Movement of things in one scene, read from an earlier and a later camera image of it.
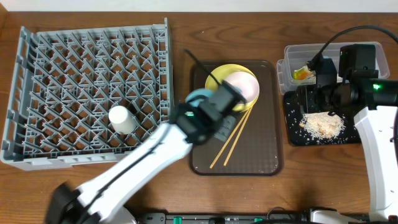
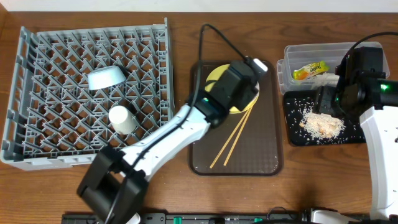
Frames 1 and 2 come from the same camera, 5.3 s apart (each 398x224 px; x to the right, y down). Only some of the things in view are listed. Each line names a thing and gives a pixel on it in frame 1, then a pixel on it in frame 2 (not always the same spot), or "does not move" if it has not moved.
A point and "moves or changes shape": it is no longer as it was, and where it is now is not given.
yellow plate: [217, 76] does not move
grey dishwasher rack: [65, 82] does not move
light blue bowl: [197, 94] moves or changes shape
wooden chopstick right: [238, 136] does not move
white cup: [122, 120] does not move
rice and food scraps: [322, 124] does not move
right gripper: [308, 94] → [324, 99]
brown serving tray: [254, 147] does not move
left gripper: [232, 94] → [249, 100]
